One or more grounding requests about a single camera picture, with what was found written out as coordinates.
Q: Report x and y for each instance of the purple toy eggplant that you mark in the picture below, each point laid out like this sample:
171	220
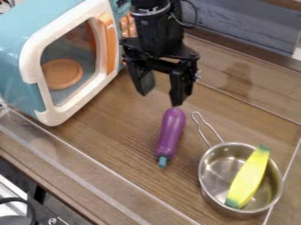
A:
171	128

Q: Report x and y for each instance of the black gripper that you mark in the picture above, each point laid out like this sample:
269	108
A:
157	48

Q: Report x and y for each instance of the yellow toy corn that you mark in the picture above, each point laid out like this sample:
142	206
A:
248	178

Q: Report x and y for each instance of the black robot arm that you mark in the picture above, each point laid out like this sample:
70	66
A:
157	49

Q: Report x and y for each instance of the blue toy microwave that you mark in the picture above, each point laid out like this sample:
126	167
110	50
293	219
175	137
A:
43	30

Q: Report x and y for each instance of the silver pot with wire handle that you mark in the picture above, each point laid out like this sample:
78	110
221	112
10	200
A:
218	168

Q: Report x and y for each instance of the orange microwave turntable plate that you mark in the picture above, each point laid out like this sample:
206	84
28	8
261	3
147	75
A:
62	73

